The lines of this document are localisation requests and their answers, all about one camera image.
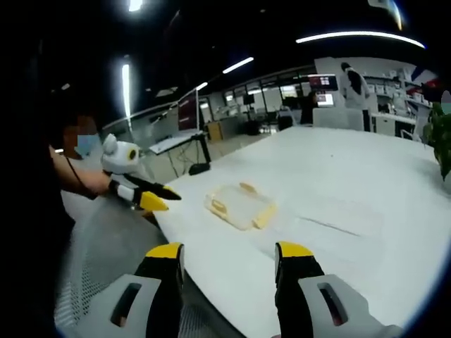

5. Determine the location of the clear yellow plastic buckle box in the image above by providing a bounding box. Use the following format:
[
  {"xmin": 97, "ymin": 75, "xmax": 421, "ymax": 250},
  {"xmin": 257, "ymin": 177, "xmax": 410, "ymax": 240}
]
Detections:
[{"xmin": 203, "ymin": 182, "xmax": 280, "ymax": 232}]

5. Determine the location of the green potted plant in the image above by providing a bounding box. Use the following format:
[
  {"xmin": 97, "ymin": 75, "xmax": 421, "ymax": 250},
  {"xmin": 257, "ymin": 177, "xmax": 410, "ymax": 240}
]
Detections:
[{"xmin": 421, "ymin": 100, "xmax": 451, "ymax": 195}]

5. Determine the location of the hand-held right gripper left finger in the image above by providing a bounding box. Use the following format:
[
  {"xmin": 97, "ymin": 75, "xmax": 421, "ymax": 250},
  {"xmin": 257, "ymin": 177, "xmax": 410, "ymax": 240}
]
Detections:
[{"xmin": 79, "ymin": 242, "xmax": 186, "ymax": 338}]

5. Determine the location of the person's dark clothed body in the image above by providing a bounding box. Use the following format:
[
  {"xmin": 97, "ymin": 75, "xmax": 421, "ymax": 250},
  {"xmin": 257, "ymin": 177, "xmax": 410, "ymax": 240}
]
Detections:
[{"xmin": 0, "ymin": 112, "xmax": 103, "ymax": 338}]

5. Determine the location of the white side desk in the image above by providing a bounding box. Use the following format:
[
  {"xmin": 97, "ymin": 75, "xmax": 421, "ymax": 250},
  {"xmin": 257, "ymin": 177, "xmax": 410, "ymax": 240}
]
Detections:
[{"xmin": 148, "ymin": 133, "xmax": 205, "ymax": 155}]

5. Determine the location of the wall screen with red picture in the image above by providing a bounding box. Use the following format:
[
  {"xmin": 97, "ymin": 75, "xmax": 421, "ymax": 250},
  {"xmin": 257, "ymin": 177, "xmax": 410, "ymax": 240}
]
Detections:
[{"xmin": 308, "ymin": 74, "xmax": 336, "ymax": 107}]

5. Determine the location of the white mesh chair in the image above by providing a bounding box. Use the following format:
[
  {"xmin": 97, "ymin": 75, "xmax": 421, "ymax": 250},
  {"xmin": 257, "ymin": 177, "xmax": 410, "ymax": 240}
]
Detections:
[{"xmin": 54, "ymin": 192, "xmax": 170, "ymax": 334}]

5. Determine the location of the black monitor stand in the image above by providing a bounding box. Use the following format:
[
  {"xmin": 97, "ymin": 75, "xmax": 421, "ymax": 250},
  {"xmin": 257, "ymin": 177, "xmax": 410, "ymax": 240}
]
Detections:
[{"xmin": 188, "ymin": 132, "xmax": 213, "ymax": 176}]

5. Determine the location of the computer monitor with red screen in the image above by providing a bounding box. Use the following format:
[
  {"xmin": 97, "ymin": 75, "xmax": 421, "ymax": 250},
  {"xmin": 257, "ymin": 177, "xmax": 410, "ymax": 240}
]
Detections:
[{"xmin": 177, "ymin": 92, "xmax": 199, "ymax": 134}]

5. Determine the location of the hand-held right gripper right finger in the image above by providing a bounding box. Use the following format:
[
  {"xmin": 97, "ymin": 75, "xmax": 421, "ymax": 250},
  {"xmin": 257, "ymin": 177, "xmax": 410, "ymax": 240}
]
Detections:
[{"xmin": 274, "ymin": 241, "xmax": 403, "ymax": 338}]

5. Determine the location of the straight ceiling light strip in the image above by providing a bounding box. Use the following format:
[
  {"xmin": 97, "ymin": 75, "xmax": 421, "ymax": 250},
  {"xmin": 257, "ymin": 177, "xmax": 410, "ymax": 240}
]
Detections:
[
  {"xmin": 121, "ymin": 63, "xmax": 131, "ymax": 119},
  {"xmin": 221, "ymin": 56, "xmax": 255, "ymax": 75}
]

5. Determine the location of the cardboard box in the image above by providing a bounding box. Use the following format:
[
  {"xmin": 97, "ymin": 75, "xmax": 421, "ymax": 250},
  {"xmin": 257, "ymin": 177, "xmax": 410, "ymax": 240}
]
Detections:
[{"xmin": 206, "ymin": 121, "xmax": 223, "ymax": 142}]

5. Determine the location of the white chair back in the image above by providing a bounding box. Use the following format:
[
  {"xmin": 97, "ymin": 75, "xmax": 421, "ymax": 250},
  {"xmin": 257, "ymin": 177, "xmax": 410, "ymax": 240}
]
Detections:
[{"xmin": 312, "ymin": 107, "xmax": 364, "ymax": 130}]

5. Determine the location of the long curved ceiling light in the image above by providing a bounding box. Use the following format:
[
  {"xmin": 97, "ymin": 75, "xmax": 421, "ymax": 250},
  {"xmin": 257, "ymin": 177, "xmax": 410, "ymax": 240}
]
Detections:
[{"xmin": 295, "ymin": 30, "xmax": 426, "ymax": 49}]

